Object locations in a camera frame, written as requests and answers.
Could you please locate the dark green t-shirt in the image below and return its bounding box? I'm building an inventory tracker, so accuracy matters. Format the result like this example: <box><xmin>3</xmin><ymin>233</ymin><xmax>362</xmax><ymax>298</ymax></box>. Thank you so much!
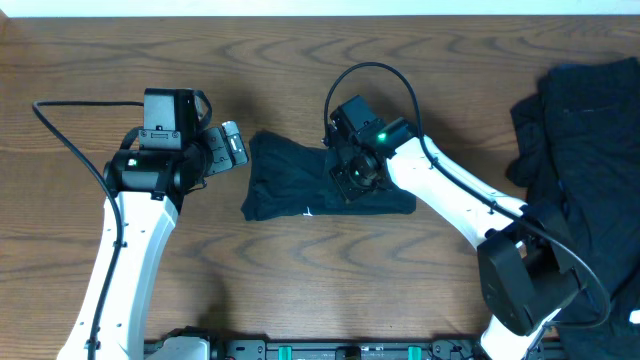
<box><xmin>241</xmin><ymin>131</ymin><xmax>416</xmax><ymax>221</ymax></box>

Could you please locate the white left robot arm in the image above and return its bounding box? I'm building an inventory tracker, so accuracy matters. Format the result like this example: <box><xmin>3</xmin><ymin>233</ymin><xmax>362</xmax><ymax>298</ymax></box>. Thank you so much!
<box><xmin>58</xmin><ymin>121</ymin><xmax>248</xmax><ymax>359</ymax></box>

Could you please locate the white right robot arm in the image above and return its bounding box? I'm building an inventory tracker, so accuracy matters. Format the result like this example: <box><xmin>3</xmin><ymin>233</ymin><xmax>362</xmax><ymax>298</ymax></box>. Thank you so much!
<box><xmin>323</xmin><ymin>114</ymin><xmax>589</xmax><ymax>359</ymax></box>

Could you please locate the pile of black clothes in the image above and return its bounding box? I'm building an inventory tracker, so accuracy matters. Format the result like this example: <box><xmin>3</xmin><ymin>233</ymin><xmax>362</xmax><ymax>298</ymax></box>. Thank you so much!
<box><xmin>507</xmin><ymin>58</ymin><xmax>639</xmax><ymax>359</ymax></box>

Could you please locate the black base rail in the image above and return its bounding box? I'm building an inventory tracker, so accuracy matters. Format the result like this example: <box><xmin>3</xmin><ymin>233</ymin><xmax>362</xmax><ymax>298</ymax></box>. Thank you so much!
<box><xmin>143</xmin><ymin>327</ymin><xmax>489</xmax><ymax>360</ymax></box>

